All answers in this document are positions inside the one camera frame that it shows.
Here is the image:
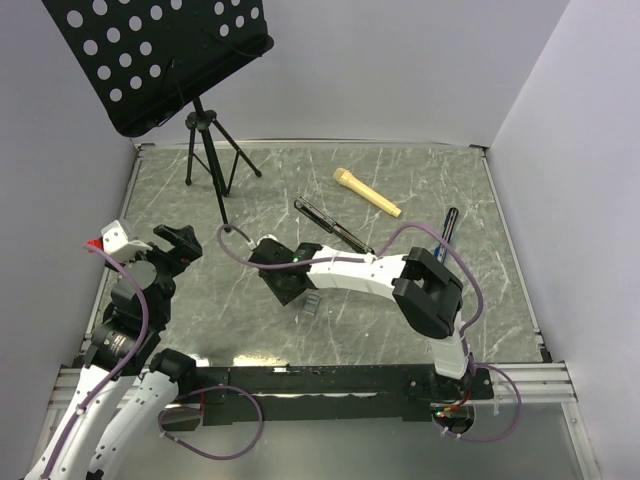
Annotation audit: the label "grey staple strip block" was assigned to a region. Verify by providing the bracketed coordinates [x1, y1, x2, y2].
[302, 294, 321, 316]

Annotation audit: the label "black stapler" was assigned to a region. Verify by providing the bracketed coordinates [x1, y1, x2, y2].
[294, 197, 374, 254]

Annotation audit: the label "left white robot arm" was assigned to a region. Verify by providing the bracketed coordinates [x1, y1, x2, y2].
[26, 220, 202, 479]

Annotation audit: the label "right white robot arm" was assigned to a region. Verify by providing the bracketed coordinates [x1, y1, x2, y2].
[249, 238, 472, 398]

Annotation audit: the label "beige toy microphone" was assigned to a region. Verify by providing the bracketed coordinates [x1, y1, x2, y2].
[333, 168, 401, 218]

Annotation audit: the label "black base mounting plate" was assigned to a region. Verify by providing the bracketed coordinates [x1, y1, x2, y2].
[175, 364, 494, 426]

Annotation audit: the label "black perforated music stand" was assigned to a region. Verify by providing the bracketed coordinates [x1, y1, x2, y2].
[44, 0, 274, 201]

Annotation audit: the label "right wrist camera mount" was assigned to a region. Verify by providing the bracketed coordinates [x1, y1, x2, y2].
[247, 234, 279, 251]

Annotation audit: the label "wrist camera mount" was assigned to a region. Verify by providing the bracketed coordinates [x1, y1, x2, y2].
[247, 234, 279, 251]
[87, 220, 152, 263]

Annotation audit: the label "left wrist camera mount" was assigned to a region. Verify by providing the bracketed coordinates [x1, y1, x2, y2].
[87, 220, 152, 263]

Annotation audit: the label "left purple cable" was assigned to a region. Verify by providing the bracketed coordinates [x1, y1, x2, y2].
[39, 242, 151, 476]

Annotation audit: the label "purple cable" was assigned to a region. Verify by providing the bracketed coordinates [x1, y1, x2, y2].
[39, 242, 151, 476]
[218, 222, 524, 446]

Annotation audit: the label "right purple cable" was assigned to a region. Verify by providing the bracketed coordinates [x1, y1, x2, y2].
[218, 222, 524, 446]

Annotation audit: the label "aluminium table frame rail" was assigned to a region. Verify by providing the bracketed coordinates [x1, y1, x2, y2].
[24, 144, 146, 479]

